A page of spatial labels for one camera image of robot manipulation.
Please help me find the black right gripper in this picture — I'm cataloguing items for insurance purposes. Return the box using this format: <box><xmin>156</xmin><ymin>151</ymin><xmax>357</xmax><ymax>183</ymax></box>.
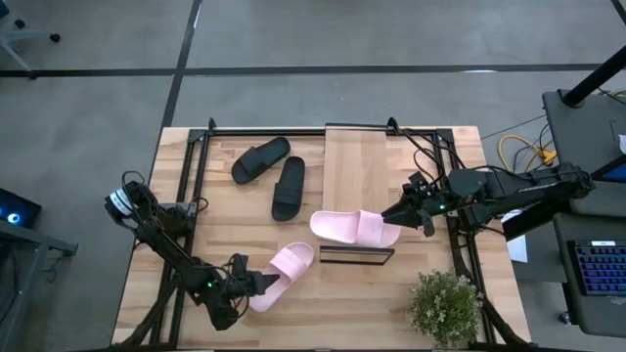
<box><xmin>380</xmin><ymin>188</ymin><xmax>459</xmax><ymax>240</ymax></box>

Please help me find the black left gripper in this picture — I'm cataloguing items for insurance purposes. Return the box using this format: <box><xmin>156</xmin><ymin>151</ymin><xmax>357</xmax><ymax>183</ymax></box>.
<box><xmin>222</xmin><ymin>271</ymin><xmax>282</xmax><ymax>301</ymax></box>

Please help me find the pink slide sandal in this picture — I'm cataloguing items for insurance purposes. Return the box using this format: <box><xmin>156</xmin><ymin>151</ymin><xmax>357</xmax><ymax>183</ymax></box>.
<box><xmin>309</xmin><ymin>209</ymin><xmax>403</xmax><ymax>249</ymax></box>
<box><xmin>247</xmin><ymin>241</ymin><xmax>316</xmax><ymax>314</ymax></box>

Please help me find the black slide sandal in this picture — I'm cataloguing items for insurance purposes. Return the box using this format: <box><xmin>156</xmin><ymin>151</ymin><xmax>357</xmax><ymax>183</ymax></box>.
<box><xmin>230</xmin><ymin>136</ymin><xmax>292</xmax><ymax>186</ymax></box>
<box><xmin>270</xmin><ymin>155</ymin><xmax>307</xmax><ymax>223</ymax></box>

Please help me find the small green potted plant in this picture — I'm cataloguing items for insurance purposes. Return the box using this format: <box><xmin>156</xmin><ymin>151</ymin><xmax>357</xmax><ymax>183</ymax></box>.
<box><xmin>407</xmin><ymin>269</ymin><xmax>485</xmax><ymax>350</ymax></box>

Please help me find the white paper sheet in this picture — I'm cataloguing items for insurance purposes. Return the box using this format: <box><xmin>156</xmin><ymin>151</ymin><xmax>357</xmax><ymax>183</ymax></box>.
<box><xmin>505</xmin><ymin>208</ymin><xmax>530</xmax><ymax>264</ymax></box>

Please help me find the grey desk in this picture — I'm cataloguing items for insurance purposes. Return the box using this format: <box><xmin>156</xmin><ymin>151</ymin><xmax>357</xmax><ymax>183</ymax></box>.
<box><xmin>541</xmin><ymin>88</ymin><xmax>626</xmax><ymax>217</ymax></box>
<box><xmin>552</xmin><ymin>212</ymin><xmax>626</xmax><ymax>339</ymax></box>

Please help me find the backlit black keyboard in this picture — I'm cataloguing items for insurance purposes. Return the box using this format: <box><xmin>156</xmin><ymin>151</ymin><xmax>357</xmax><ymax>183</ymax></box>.
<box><xmin>572</xmin><ymin>240</ymin><xmax>626</xmax><ymax>297</ymax></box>

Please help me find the blue screen device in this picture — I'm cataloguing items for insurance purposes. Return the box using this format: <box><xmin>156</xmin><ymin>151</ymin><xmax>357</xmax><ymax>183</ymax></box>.
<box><xmin>600</xmin><ymin>162</ymin><xmax>626</xmax><ymax>184</ymax></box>

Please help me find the black pole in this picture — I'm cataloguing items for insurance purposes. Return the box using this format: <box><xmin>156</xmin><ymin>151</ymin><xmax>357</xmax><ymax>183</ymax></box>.
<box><xmin>560</xmin><ymin>46</ymin><xmax>626</xmax><ymax>108</ymax></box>

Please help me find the computer case with blue light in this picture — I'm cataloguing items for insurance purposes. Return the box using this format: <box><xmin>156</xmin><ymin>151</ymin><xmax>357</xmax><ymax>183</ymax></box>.
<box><xmin>0</xmin><ymin>188</ymin><xmax>43</xmax><ymax>230</ymax></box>

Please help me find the grey office chair base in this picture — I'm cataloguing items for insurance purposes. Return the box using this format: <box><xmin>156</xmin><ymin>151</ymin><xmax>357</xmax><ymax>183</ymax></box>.
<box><xmin>0</xmin><ymin>0</ymin><xmax>63</xmax><ymax>80</ymax></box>

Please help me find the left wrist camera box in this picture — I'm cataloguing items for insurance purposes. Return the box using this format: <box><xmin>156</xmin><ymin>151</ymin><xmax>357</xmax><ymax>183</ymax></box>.
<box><xmin>229</xmin><ymin>252</ymin><xmax>250</xmax><ymax>281</ymax></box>

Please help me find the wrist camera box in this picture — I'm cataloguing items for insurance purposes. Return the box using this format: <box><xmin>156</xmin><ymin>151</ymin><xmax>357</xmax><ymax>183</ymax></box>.
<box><xmin>229</xmin><ymin>252</ymin><xmax>250</xmax><ymax>281</ymax></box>
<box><xmin>407</xmin><ymin>170</ymin><xmax>432</xmax><ymax>197</ymax></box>

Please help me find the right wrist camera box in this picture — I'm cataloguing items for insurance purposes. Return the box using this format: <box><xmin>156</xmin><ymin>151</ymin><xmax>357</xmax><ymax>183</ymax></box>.
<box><xmin>407</xmin><ymin>170</ymin><xmax>432</xmax><ymax>197</ymax></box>

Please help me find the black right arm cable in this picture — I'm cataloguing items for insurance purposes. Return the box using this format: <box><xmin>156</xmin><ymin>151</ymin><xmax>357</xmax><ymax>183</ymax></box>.
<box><xmin>390</xmin><ymin>125</ymin><xmax>469</xmax><ymax>192</ymax></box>

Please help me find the wooden shelf with black frame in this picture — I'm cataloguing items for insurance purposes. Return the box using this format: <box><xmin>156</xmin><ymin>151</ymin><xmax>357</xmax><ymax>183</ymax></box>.
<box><xmin>318</xmin><ymin>122</ymin><xmax>396</xmax><ymax>267</ymax></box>

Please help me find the black floor cable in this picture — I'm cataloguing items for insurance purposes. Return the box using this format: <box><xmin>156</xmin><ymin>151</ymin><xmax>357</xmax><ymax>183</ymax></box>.
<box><xmin>481</xmin><ymin>112</ymin><xmax>557</xmax><ymax>173</ymax></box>

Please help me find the yellow cable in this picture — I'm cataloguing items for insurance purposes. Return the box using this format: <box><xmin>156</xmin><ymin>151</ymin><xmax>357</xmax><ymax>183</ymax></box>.
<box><xmin>497</xmin><ymin>134</ymin><xmax>559</xmax><ymax>173</ymax></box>

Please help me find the black aluminium table frame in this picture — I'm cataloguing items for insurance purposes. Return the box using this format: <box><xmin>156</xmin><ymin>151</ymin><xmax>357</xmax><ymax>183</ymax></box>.
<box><xmin>112</xmin><ymin>115</ymin><xmax>535</xmax><ymax>351</ymax></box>

